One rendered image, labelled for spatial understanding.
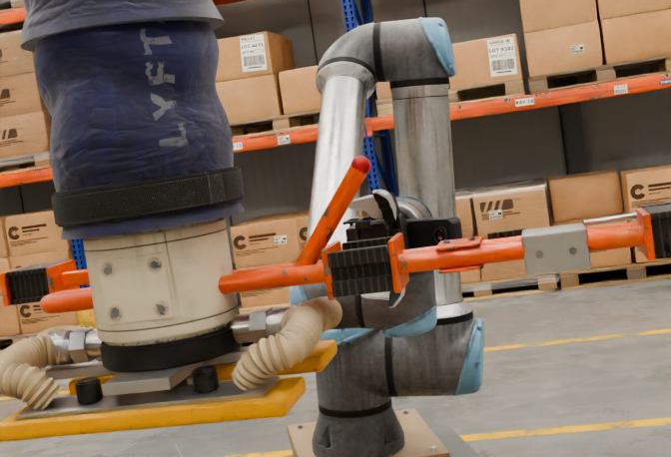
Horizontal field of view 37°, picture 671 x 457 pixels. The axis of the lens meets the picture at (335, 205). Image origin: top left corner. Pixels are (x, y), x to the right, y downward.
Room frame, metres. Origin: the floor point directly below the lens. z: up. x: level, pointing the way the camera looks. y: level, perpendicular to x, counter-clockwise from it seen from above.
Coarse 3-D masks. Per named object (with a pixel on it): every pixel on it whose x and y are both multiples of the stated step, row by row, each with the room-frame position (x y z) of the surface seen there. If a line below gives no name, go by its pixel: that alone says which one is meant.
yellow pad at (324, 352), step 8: (248, 344) 1.28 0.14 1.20; (320, 344) 1.29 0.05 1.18; (328, 344) 1.28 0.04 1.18; (312, 352) 1.25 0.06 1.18; (320, 352) 1.24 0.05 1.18; (328, 352) 1.26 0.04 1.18; (304, 360) 1.22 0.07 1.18; (312, 360) 1.22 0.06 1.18; (320, 360) 1.22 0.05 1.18; (328, 360) 1.25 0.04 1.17; (224, 368) 1.25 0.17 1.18; (232, 368) 1.24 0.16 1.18; (288, 368) 1.23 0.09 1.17; (296, 368) 1.23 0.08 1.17; (304, 368) 1.22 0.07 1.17; (312, 368) 1.22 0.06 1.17; (320, 368) 1.22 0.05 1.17; (96, 376) 1.29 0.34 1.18; (104, 376) 1.29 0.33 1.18; (112, 376) 1.28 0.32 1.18; (224, 376) 1.25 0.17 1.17; (72, 384) 1.29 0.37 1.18; (72, 392) 1.29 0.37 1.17
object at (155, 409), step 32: (96, 384) 1.12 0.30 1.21; (192, 384) 1.14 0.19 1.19; (224, 384) 1.12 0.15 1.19; (288, 384) 1.09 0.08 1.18; (32, 416) 1.11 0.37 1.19; (64, 416) 1.10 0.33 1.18; (96, 416) 1.08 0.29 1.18; (128, 416) 1.07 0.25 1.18; (160, 416) 1.06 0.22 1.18; (192, 416) 1.05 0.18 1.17; (224, 416) 1.05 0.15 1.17; (256, 416) 1.04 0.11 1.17
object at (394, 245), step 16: (336, 240) 1.20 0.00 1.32; (368, 240) 1.20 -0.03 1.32; (384, 240) 1.20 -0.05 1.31; (400, 240) 1.16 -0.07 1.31; (336, 256) 1.12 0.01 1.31; (352, 256) 1.11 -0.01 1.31; (368, 256) 1.11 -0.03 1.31; (384, 256) 1.10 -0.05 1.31; (336, 272) 1.12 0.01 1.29; (352, 272) 1.12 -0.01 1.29; (368, 272) 1.12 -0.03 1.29; (384, 272) 1.11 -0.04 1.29; (336, 288) 1.12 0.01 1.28; (352, 288) 1.11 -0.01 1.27; (368, 288) 1.11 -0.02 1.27; (384, 288) 1.11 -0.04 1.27; (400, 288) 1.11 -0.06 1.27
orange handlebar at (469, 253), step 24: (456, 240) 1.15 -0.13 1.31; (480, 240) 1.12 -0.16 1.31; (504, 240) 1.14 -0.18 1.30; (600, 240) 1.08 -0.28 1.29; (624, 240) 1.07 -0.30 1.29; (288, 264) 1.19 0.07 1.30; (312, 264) 1.15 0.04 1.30; (408, 264) 1.12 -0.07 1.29; (432, 264) 1.11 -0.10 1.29; (456, 264) 1.11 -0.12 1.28; (480, 264) 1.11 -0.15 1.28; (240, 288) 1.16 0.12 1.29; (264, 288) 1.16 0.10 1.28; (48, 312) 1.22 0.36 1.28
